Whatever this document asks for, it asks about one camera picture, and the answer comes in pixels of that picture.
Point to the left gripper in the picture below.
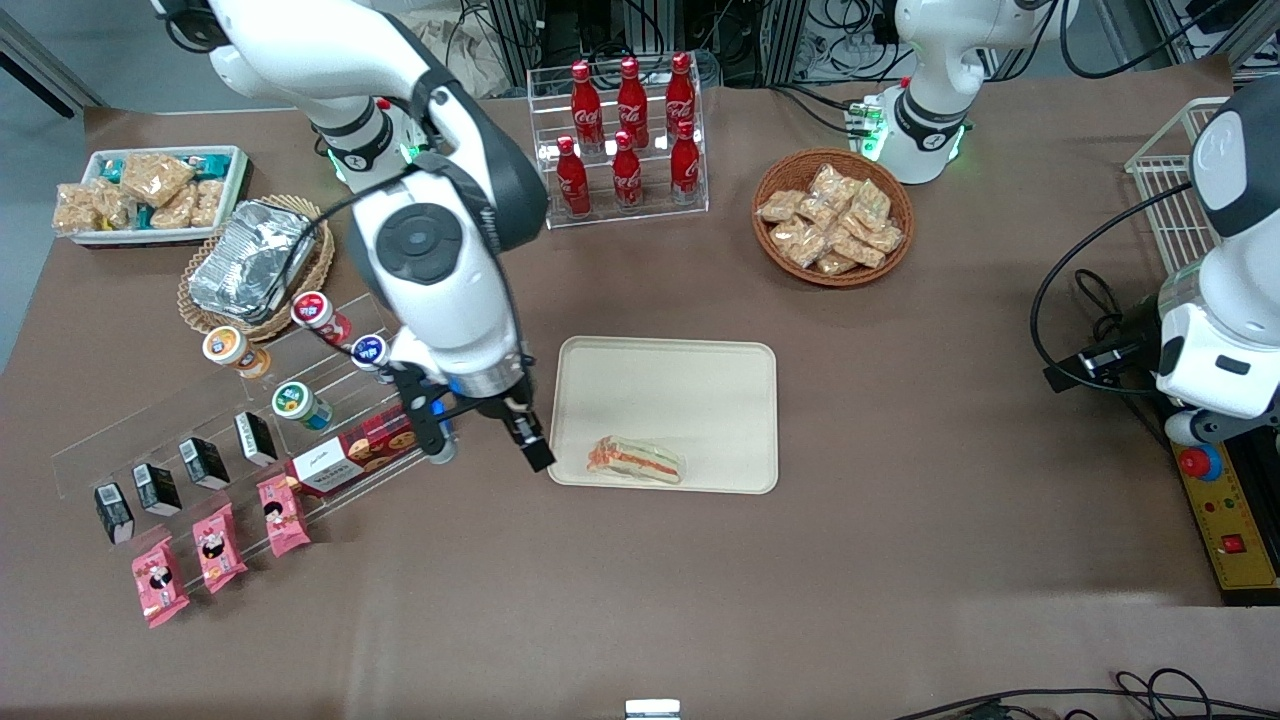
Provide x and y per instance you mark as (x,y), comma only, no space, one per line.
(1128,347)

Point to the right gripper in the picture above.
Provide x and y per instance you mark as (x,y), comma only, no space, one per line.
(497,406)

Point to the triangle sandwich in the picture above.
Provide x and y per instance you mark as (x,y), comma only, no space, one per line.
(635,460)

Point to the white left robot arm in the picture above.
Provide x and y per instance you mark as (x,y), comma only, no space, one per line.
(935,110)

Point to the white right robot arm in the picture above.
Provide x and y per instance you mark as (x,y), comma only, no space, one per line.
(440,290)

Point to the beige rectangular tray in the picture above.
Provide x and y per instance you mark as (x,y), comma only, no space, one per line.
(680,400)

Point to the blue lid yogurt cup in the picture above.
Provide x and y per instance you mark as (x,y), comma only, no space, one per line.
(368,350)

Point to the black machine yellow control panel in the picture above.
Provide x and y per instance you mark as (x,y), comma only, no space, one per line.
(1235,520)

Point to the red cookie box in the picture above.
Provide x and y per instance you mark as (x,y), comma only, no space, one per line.
(330,470)

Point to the green lid yogurt cup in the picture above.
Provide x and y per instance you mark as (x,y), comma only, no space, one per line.
(295,401)

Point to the red lid yogurt cup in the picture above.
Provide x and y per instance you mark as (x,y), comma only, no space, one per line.
(315,312)

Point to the pink snack packet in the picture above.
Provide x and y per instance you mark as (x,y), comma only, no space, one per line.
(219,548)
(283,515)
(160,582)

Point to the small black drink carton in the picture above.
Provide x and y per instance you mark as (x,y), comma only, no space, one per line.
(113,513)
(157,489)
(204,463)
(255,439)

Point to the oval wicker basket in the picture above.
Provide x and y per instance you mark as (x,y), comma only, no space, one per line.
(322,262)

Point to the red cola bottle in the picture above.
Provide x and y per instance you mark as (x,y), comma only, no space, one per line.
(627,175)
(573,180)
(632,100)
(680,95)
(685,165)
(586,105)

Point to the orange lid yogurt cup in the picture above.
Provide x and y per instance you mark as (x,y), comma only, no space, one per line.
(228,347)

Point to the brown table cover sheet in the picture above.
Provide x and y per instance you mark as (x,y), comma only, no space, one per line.
(900,450)

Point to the silver foil lidded container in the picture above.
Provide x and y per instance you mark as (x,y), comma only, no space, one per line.
(240,265)

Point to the clear acrylic bottle rack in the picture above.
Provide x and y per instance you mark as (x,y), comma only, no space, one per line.
(690,215)

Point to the clear-wrapped rice cracker pack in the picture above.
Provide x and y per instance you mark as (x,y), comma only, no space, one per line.
(798,243)
(172,210)
(837,264)
(208,203)
(780,206)
(872,203)
(858,248)
(884,238)
(158,178)
(75,210)
(115,205)
(818,212)
(832,185)

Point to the white rectangular plastic bin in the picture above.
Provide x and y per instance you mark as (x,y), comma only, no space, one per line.
(238,190)

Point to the white rectangular device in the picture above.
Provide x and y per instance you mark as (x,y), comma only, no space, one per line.
(653,710)

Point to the beige cloth bag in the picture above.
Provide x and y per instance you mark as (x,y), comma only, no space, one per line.
(485,65)

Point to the teal wrapped snack pack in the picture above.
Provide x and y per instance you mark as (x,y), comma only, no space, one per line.
(111,170)
(210,165)

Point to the clear acrylic stepped display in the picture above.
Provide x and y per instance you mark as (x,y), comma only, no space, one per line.
(90,470)

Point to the round wicker basket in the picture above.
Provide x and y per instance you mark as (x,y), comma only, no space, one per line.
(780,165)

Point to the aluminium frame equipment rack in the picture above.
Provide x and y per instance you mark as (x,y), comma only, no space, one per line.
(515,30)

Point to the grey metal frame bar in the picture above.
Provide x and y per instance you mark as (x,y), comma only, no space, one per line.
(50,62)

